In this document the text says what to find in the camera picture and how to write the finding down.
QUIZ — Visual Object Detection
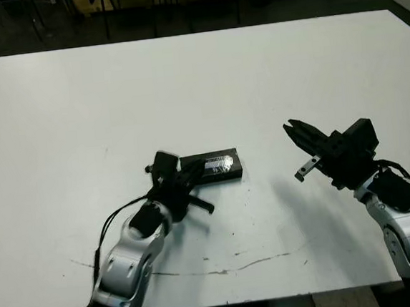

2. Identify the black box lid silver label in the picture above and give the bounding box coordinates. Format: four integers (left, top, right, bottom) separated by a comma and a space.
177, 145, 246, 187

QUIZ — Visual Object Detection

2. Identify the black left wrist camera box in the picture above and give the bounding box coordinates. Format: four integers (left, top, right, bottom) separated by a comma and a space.
150, 149, 182, 183

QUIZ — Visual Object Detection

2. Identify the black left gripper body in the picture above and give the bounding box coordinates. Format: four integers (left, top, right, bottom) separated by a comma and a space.
145, 170, 218, 227

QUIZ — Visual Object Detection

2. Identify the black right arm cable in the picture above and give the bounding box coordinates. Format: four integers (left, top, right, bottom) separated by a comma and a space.
373, 156, 410, 185

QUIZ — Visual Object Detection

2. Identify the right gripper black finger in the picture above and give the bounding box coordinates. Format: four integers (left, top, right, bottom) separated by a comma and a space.
287, 114, 332, 147
282, 121, 325, 161

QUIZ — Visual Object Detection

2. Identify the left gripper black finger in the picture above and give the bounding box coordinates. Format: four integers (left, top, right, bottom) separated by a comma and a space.
183, 163, 208, 191
177, 160, 204, 185

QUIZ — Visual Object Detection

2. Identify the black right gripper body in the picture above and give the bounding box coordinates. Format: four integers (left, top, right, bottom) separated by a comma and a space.
290, 126, 381, 195

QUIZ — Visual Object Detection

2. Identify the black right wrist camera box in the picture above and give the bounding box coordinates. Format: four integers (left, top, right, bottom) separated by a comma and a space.
344, 117, 382, 158

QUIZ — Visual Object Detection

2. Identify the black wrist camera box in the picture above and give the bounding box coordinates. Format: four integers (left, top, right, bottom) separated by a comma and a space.
344, 117, 382, 158
150, 149, 182, 183

